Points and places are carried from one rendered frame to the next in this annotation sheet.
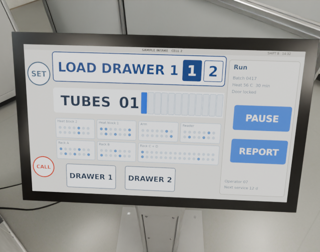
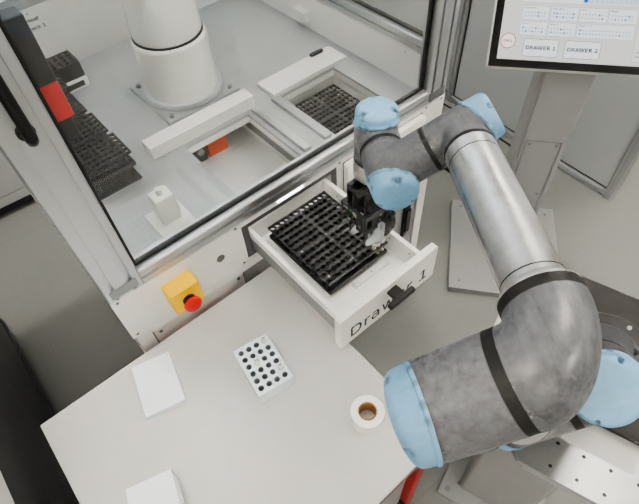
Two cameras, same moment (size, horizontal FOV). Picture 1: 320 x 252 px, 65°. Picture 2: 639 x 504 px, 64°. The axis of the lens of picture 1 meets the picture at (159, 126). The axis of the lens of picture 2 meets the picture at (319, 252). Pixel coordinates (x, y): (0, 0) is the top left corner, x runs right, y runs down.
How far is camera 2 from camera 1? 1.33 m
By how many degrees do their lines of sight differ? 8
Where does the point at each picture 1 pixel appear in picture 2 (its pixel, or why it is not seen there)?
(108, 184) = (551, 54)
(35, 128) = (508, 12)
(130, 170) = (569, 44)
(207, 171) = (624, 45)
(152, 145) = (588, 25)
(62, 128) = (526, 12)
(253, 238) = (618, 242)
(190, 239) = not seen: hidden behind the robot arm
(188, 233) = not seen: hidden behind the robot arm
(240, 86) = not seen: outside the picture
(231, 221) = (591, 225)
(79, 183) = (531, 53)
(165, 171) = (593, 45)
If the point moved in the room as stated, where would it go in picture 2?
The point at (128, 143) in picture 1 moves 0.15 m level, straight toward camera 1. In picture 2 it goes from (571, 24) to (593, 54)
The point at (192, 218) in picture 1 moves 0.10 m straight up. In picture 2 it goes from (541, 215) to (547, 200)
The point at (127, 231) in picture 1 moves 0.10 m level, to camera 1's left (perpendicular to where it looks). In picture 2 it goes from (461, 221) to (439, 219)
